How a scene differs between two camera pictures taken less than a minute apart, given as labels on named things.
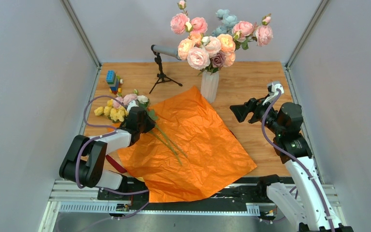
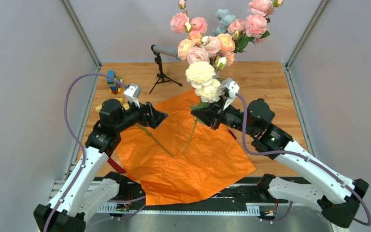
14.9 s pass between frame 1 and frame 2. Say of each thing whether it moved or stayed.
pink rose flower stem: stayed
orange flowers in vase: stayed
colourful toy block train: stayed
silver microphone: stayed
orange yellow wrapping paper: stayed
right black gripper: moved
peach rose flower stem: stayed
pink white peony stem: moved
